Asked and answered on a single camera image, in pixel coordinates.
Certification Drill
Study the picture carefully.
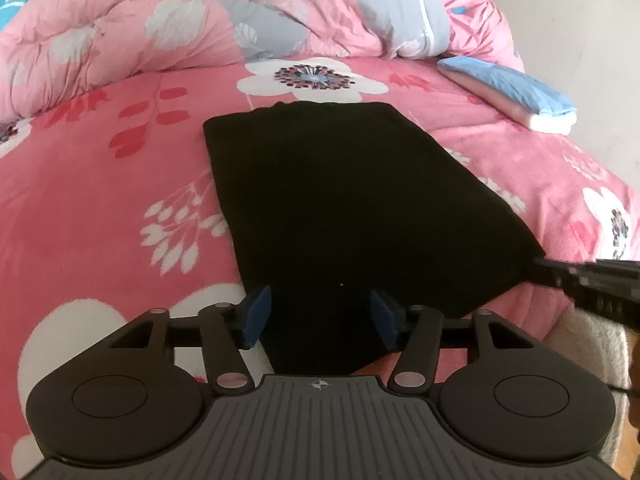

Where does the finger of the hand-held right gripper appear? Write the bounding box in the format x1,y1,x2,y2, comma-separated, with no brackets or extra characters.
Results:
531,257,583,293

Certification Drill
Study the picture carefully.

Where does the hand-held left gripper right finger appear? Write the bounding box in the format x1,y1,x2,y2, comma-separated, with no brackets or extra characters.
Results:
370,289,538,396

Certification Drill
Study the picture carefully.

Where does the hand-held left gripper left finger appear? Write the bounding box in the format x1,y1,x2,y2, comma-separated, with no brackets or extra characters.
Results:
107,285,273,395

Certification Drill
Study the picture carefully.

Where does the black shirt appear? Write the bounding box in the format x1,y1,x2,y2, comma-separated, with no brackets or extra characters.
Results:
202,101,547,376

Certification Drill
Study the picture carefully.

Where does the blue and pink cushion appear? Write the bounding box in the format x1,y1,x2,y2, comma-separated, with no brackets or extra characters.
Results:
437,56,578,136

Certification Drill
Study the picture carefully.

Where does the pink floral bed blanket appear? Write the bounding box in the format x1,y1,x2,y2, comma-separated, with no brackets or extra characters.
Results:
0,55,640,480

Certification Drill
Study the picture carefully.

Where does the pink grey floral quilt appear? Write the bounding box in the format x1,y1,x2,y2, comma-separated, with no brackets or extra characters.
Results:
0,0,526,121

